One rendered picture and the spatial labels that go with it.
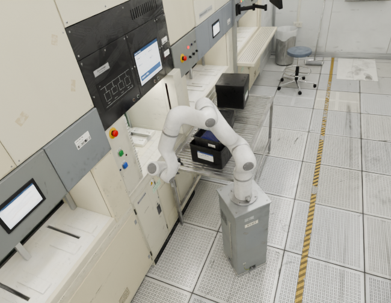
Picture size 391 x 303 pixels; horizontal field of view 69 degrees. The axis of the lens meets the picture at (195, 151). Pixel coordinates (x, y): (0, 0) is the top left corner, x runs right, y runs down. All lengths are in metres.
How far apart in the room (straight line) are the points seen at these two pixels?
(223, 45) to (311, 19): 2.79
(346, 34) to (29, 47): 5.45
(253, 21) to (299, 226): 3.30
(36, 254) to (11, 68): 1.12
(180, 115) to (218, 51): 2.21
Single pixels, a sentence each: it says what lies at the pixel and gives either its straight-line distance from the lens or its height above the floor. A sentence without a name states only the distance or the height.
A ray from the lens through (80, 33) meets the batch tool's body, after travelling 1.54.
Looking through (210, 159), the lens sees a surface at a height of 0.84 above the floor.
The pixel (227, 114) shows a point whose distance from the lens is 2.64.
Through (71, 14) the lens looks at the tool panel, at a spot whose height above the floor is 1.99.
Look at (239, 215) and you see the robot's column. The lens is 1.90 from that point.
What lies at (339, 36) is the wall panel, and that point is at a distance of 6.12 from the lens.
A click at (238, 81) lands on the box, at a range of 2.88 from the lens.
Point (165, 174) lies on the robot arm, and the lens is 1.63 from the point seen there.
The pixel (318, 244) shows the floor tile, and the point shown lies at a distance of 2.76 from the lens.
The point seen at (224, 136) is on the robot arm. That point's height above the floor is 1.32.
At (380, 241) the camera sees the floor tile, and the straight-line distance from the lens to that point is 2.94.
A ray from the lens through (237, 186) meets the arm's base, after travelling 1.87.
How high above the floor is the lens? 2.24
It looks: 38 degrees down
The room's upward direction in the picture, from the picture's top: 8 degrees counter-clockwise
